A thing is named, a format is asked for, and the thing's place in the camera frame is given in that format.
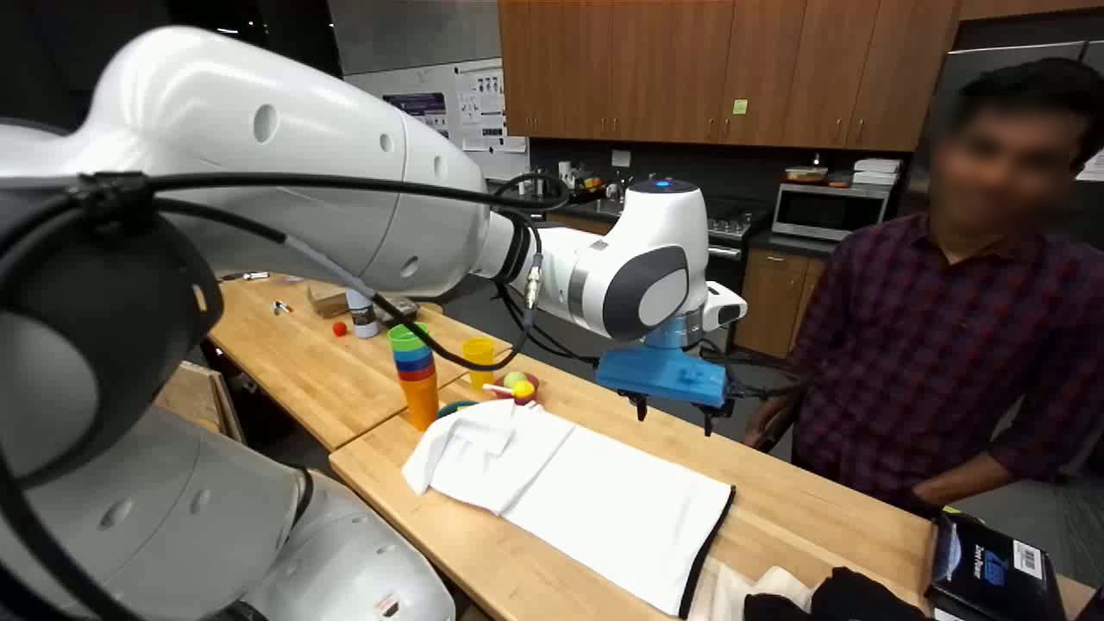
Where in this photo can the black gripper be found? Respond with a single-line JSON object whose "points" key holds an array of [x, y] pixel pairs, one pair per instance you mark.
{"points": [[675, 399]]}

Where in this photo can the white cloth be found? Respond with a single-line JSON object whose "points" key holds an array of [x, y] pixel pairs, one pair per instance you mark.
{"points": [[597, 506]]}

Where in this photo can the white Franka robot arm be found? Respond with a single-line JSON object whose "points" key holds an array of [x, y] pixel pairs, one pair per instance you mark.
{"points": [[288, 149]]}

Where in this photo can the yellow toy ball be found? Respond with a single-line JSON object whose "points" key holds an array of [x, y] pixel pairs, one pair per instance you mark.
{"points": [[521, 387]]}

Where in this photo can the narrow wooden base cabinet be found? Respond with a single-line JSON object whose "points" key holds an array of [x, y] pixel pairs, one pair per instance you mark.
{"points": [[776, 296]]}

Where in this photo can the small red fruit bowl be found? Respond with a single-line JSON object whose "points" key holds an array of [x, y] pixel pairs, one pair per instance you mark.
{"points": [[512, 393]]}

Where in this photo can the cream fabric bag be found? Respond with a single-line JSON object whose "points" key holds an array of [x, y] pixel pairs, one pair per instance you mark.
{"points": [[726, 592]]}

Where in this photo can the stainless steel oven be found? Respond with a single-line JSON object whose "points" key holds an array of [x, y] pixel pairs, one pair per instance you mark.
{"points": [[734, 228]]}

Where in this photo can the yellow plastic cup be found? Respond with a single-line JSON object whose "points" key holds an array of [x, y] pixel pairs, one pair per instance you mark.
{"points": [[480, 353]]}

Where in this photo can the person in plaid shirt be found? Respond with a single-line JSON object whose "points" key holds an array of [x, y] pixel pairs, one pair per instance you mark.
{"points": [[918, 357]]}

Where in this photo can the silver microwave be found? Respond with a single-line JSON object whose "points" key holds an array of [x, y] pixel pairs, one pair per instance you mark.
{"points": [[828, 212]]}

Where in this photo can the black fabric bag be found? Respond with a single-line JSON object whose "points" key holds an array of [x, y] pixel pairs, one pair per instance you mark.
{"points": [[851, 596]]}

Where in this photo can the stack of colourful cups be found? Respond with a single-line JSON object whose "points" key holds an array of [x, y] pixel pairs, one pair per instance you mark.
{"points": [[415, 373]]}

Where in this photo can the brown bowl on microwave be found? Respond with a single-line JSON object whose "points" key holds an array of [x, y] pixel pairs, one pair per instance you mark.
{"points": [[805, 172]]}

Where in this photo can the green sticky note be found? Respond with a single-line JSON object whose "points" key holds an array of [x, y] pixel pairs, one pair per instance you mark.
{"points": [[741, 106]]}

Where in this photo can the stack of white plates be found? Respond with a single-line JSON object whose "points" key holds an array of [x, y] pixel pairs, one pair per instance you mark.
{"points": [[878, 172]]}

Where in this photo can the small white jar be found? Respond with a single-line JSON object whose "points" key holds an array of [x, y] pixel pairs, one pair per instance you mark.
{"points": [[361, 312]]}

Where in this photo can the black box with label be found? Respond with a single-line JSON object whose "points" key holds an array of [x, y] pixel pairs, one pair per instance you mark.
{"points": [[989, 570]]}

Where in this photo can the wooden board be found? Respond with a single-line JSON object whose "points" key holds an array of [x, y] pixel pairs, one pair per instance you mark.
{"points": [[196, 399]]}

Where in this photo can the long wooden wall cabinets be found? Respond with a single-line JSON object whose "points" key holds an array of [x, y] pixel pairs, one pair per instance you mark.
{"points": [[666, 69]]}

